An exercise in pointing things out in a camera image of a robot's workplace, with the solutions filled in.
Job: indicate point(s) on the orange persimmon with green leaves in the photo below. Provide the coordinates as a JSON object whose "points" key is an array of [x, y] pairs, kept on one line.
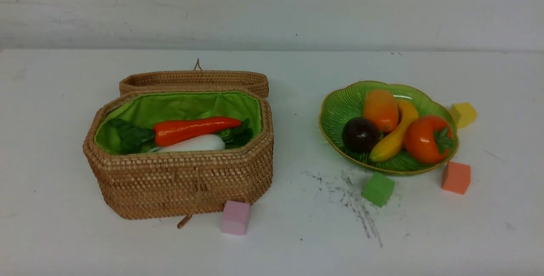
{"points": [[429, 139]]}

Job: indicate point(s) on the yellow banana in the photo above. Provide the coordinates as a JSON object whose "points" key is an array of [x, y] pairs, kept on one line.
{"points": [[392, 144]]}

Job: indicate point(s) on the orange foam cube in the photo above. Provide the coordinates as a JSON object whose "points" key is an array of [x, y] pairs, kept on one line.
{"points": [[456, 177]]}

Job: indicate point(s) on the woven wicker basket green lining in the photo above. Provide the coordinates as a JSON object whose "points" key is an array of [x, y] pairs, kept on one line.
{"points": [[170, 184]]}

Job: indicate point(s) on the white radish with green leaves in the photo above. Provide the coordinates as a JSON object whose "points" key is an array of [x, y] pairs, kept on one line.
{"points": [[133, 139]]}

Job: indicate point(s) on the orange mango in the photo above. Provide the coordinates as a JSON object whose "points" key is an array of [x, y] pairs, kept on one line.
{"points": [[380, 107]]}

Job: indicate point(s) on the yellow foam cube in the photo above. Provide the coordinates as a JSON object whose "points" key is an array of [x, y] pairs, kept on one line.
{"points": [[463, 114]]}

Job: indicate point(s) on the green glass plate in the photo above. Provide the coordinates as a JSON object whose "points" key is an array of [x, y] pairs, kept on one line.
{"points": [[342, 105]]}

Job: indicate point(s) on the green foam cube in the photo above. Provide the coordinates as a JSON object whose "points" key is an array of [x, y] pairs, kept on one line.
{"points": [[378, 189]]}

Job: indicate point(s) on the red orange chili pepper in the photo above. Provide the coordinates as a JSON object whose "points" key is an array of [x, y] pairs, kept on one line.
{"points": [[168, 133]]}

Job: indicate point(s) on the dark purple mangosteen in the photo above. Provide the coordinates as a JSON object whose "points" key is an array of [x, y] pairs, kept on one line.
{"points": [[360, 135]]}

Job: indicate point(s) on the pink foam cube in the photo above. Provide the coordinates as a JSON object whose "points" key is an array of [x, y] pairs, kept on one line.
{"points": [[235, 218]]}

